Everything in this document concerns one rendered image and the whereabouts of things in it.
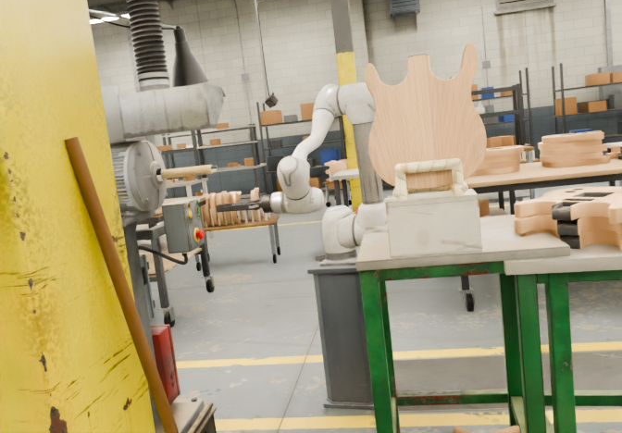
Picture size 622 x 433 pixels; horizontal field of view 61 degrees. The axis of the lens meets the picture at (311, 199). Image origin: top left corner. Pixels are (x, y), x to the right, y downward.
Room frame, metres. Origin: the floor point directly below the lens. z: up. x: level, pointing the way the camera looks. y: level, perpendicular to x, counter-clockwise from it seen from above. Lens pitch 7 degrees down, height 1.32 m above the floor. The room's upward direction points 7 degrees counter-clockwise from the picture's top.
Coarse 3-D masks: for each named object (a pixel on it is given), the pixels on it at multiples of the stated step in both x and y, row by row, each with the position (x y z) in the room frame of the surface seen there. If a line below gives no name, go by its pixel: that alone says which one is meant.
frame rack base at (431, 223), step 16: (432, 192) 1.68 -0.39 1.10; (448, 192) 1.64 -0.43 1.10; (400, 208) 1.58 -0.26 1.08; (416, 208) 1.57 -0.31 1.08; (432, 208) 1.56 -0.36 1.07; (448, 208) 1.55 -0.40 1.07; (464, 208) 1.54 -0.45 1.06; (400, 224) 1.58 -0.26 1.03; (416, 224) 1.57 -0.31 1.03; (432, 224) 1.56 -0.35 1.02; (448, 224) 1.55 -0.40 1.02; (464, 224) 1.54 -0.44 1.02; (400, 240) 1.58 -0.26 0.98; (416, 240) 1.57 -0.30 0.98; (432, 240) 1.56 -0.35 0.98; (448, 240) 1.55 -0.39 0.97; (464, 240) 1.54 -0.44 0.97; (480, 240) 1.53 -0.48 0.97; (400, 256) 1.58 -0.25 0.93
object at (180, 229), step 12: (168, 204) 2.11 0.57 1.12; (180, 204) 2.10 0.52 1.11; (192, 204) 2.17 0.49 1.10; (168, 216) 2.11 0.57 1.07; (180, 216) 2.10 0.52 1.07; (192, 216) 2.15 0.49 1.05; (168, 228) 2.11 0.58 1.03; (180, 228) 2.10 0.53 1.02; (192, 228) 2.14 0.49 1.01; (168, 240) 2.11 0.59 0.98; (180, 240) 2.10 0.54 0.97; (192, 240) 2.12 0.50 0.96; (156, 252) 2.12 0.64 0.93; (168, 252) 2.11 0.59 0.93; (180, 252) 2.11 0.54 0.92; (180, 264) 2.14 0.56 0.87
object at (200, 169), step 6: (174, 168) 1.89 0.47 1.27; (180, 168) 1.89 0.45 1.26; (186, 168) 1.88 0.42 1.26; (192, 168) 1.87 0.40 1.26; (198, 168) 1.87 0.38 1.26; (204, 168) 1.87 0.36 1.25; (210, 168) 1.86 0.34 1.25; (162, 174) 1.89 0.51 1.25; (168, 174) 1.89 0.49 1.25; (174, 174) 1.88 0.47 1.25; (180, 174) 1.88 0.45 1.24; (186, 174) 1.88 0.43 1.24; (192, 174) 1.88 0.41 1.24; (198, 174) 1.88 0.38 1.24; (204, 174) 1.88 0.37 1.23
